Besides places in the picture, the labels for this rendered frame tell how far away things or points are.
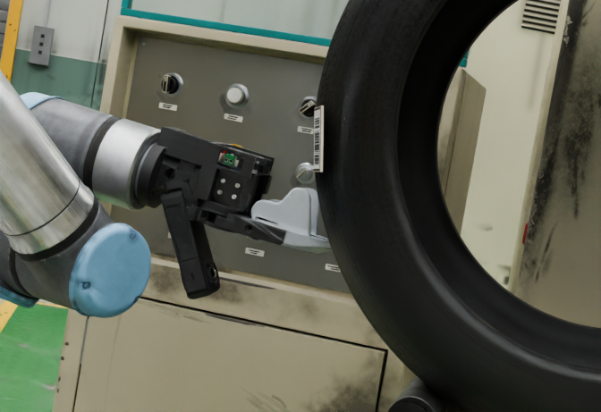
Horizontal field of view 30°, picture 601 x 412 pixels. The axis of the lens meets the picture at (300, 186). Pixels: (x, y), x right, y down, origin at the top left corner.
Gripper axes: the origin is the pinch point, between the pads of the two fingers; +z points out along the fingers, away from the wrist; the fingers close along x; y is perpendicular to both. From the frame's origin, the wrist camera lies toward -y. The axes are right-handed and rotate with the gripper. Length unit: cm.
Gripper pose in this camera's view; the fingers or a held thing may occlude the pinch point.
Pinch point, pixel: (324, 249)
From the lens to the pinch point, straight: 113.5
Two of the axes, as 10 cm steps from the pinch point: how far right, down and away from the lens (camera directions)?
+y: 2.8, -9.6, -0.8
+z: 9.3, 3.0, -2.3
